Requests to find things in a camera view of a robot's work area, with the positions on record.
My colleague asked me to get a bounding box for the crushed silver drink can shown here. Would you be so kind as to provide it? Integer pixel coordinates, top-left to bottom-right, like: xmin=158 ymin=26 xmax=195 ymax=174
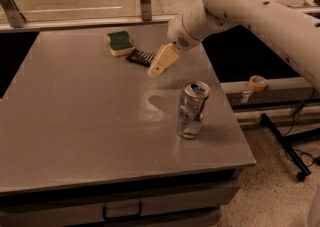
xmin=177 ymin=80 xmax=210 ymax=139

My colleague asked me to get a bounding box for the left metal glass bracket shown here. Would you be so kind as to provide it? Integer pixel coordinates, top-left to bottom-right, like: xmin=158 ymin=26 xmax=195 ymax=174
xmin=0 ymin=0 xmax=26 ymax=28

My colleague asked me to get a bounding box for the black floor cable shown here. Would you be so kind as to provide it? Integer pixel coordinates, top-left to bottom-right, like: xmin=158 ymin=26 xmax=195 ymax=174
xmin=283 ymin=99 xmax=320 ymax=169

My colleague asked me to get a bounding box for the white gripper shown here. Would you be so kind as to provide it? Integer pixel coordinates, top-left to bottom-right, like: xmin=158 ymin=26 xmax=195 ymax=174
xmin=147 ymin=16 xmax=201 ymax=77

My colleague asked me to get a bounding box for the dark chocolate rxbar wrapper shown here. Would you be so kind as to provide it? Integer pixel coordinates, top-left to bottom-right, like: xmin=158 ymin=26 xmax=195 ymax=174
xmin=126 ymin=49 xmax=155 ymax=67

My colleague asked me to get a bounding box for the black drawer handle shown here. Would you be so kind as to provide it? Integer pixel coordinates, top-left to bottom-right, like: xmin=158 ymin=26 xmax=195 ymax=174
xmin=102 ymin=202 xmax=142 ymax=222

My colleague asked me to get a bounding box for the orange tape roll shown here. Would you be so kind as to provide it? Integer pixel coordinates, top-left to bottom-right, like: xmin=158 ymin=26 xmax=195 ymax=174
xmin=248 ymin=75 xmax=268 ymax=92

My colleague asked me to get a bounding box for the grey side shelf ledge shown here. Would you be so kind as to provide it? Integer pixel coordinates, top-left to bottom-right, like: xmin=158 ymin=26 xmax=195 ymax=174
xmin=222 ymin=77 xmax=320 ymax=107

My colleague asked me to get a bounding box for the green and yellow sponge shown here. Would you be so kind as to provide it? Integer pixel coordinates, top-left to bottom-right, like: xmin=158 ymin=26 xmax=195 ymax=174
xmin=107 ymin=31 xmax=134 ymax=57

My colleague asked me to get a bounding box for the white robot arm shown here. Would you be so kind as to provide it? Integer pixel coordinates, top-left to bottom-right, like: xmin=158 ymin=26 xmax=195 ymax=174
xmin=148 ymin=0 xmax=320 ymax=90

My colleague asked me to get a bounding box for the grey cabinet drawer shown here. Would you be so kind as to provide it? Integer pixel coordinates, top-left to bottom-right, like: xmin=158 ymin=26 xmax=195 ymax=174
xmin=0 ymin=180 xmax=240 ymax=227

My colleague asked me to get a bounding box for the black wheeled stand leg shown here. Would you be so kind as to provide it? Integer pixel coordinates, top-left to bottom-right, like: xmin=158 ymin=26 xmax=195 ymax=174
xmin=260 ymin=113 xmax=320 ymax=182

